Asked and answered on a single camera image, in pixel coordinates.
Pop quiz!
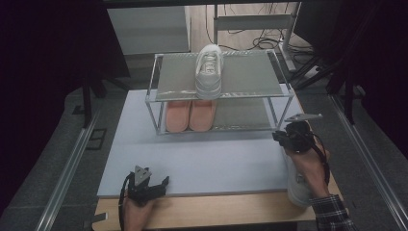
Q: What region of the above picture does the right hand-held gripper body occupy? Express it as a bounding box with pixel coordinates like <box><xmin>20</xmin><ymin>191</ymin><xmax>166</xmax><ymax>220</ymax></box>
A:
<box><xmin>280</xmin><ymin>113</ymin><xmax>323</xmax><ymax>154</ymax></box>

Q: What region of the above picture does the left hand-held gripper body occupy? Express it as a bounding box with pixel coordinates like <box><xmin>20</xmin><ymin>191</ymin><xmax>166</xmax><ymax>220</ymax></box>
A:
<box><xmin>126</xmin><ymin>164</ymin><xmax>162</xmax><ymax>206</ymax></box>

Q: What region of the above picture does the white leather sneaker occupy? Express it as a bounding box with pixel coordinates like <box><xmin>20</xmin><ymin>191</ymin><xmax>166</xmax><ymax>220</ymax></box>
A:
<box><xmin>194</xmin><ymin>43</ymin><xmax>224</xmax><ymax>100</ymax></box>
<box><xmin>282</xmin><ymin>146</ymin><xmax>317</xmax><ymax>208</ymax></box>

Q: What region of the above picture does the two-tier metal shoe rack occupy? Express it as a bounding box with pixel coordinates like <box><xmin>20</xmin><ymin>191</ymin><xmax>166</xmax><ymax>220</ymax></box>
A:
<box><xmin>144</xmin><ymin>49</ymin><xmax>295</xmax><ymax>137</ymax></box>

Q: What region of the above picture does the pink rubber slipper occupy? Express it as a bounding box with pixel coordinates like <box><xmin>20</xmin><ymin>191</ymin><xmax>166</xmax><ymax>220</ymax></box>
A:
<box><xmin>165</xmin><ymin>100</ymin><xmax>192</xmax><ymax>134</ymax></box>
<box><xmin>189</xmin><ymin>100</ymin><xmax>217</xmax><ymax>133</ymax></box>

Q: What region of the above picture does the person's left hand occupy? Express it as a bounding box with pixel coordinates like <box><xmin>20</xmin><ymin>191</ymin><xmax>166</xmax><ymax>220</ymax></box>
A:
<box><xmin>122</xmin><ymin>195</ymin><xmax>159</xmax><ymax>231</ymax></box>

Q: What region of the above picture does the person's right hand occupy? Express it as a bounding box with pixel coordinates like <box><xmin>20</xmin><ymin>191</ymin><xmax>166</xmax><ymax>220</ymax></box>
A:
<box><xmin>283</xmin><ymin>143</ymin><xmax>332</xmax><ymax>200</ymax></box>

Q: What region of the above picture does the pale grey table mat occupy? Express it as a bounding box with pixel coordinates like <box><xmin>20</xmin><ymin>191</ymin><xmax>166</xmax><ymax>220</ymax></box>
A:
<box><xmin>96</xmin><ymin>84</ymin><xmax>322</xmax><ymax>198</ymax></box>

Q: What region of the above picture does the black stand with legs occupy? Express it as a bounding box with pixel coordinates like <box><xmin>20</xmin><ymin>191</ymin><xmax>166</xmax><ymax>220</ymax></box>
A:
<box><xmin>81</xmin><ymin>70</ymin><xmax>130</xmax><ymax>129</ymax></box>
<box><xmin>288</xmin><ymin>47</ymin><xmax>357</xmax><ymax>126</ymax></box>

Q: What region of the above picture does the white metal stand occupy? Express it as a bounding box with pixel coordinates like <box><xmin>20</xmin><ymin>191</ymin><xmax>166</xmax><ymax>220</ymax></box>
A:
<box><xmin>212</xmin><ymin>2</ymin><xmax>303</xmax><ymax>72</ymax></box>

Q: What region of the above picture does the white cabinet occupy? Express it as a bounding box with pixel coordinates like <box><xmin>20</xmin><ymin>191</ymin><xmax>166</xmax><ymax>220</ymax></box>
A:
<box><xmin>106</xmin><ymin>6</ymin><xmax>191</xmax><ymax>56</ymax></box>

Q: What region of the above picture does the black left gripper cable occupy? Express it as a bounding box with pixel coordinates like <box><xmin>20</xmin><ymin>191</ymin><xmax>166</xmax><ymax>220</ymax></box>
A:
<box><xmin>116</xmin><ymin>172</ymin><xmax>135</xmax><ymax>231</ymax></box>

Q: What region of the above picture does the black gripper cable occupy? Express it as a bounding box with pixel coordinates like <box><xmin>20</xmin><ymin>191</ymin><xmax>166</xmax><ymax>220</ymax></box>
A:
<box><xmin>116</xmin><ymin>172</ymin><xmax>135</xmax><ymax>231</ymax></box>
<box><xmin>308</xmin><ymin>136</ymin><xmax>332</xmax><ymax>188</ymax></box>

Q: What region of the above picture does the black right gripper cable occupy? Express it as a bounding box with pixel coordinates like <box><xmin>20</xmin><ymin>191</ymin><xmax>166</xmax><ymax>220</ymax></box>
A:
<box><xmin>308</xmin><ymin>136</ymin><xmax>332</xmax><ymax>188</ymax></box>

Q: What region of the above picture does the aluminium floor rail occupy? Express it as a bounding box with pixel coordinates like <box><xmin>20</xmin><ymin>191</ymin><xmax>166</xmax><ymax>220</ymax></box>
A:
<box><xmin>34</xmin><ymin>112</ymin><xmax>100</xmax><ymax>231</ymax></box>
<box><xmin>330</xmin><ymin>94</ymin><xmax>408</xmax><ymax>231</ymax></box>

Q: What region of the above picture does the black floor cable bundle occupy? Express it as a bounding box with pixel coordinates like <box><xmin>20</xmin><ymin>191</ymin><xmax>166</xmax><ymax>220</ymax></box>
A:
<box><xmin>205</xmin><ymin>3</ymin><xmax>317</xmax><ymax>61</ymax></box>

